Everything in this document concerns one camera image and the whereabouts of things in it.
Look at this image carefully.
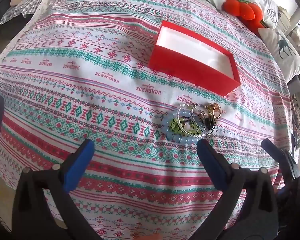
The orange pumpkin plush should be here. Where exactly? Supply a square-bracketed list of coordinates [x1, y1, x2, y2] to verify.
[222, 0, 264, 37]

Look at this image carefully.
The gold ring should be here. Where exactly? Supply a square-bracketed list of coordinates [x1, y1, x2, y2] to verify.
[205, 102, 222, 119]

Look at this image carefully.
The silver pearl chain bracelet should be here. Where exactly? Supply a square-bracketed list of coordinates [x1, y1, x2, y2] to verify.
[176, 103, 207, 138]

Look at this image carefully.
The red jewelry box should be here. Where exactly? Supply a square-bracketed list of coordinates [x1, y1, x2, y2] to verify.
[148, 21, 241, 96]

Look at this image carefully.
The white deer pillow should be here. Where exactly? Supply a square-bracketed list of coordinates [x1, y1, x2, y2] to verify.
[258, 28, 300, 83]

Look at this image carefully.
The patterned handmade bed cover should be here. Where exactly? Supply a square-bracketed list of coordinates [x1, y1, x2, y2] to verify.
[0, 0, 292, 239]

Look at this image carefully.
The green bead bracelet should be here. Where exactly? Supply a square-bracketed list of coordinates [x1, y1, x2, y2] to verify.
[168, 115, 203, 136]

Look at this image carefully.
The checked bed sheet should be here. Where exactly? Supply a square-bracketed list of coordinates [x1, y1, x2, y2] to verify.
[0, 0, 42, 25]

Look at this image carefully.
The black flower ring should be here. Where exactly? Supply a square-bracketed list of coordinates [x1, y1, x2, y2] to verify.
[204, 117, 217, 136]

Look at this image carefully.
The blue bead bracelet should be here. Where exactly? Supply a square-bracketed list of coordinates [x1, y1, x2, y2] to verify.
[161, 109, 207, 145]

